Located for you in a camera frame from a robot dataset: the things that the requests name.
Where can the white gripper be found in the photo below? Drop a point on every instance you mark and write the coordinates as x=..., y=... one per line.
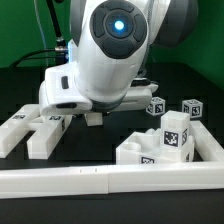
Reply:
x=60, y=94

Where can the white chair seat plate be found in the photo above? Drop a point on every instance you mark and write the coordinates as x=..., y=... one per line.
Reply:
x=145, y=148

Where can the white tagged cube near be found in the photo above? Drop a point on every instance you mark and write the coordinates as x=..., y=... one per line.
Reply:
x=156, y=106

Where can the white tagged cube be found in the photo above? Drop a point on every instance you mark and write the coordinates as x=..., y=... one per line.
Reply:
x=156, y=106
x=193, y=107

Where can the white tagged cube far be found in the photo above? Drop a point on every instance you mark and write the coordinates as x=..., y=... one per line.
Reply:
x=193, y=107

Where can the white chair back frame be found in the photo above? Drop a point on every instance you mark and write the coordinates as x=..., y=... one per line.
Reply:
x=47, y=131

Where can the white U-shaped fence rail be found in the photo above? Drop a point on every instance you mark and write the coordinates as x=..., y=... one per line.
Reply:
x=206, y=174

